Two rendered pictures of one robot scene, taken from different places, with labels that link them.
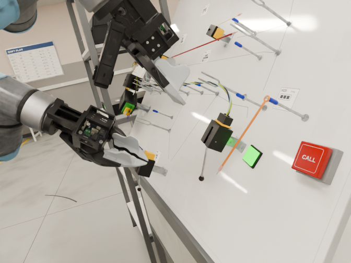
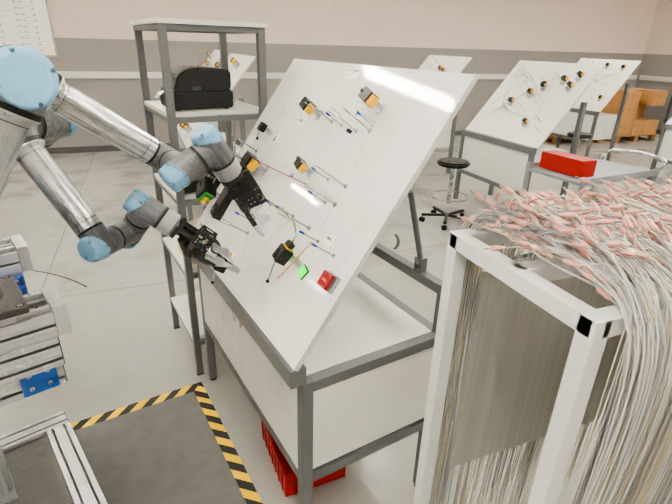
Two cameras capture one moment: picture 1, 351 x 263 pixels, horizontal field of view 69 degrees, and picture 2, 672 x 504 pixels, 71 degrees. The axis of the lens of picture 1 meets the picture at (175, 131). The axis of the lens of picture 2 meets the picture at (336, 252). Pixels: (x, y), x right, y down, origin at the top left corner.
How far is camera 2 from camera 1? 0.99 m
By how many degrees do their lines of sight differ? 13
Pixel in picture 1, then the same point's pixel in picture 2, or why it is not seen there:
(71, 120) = (189, 232)
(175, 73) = (261, 219)
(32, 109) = (167, 223)
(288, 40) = (342, 199)
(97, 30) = (180, 94)
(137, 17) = (245, 185)
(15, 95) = (157, 212)
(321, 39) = (354, 209)
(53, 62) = (39, 28)
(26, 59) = not seen: outside the picture
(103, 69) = (219, 211)
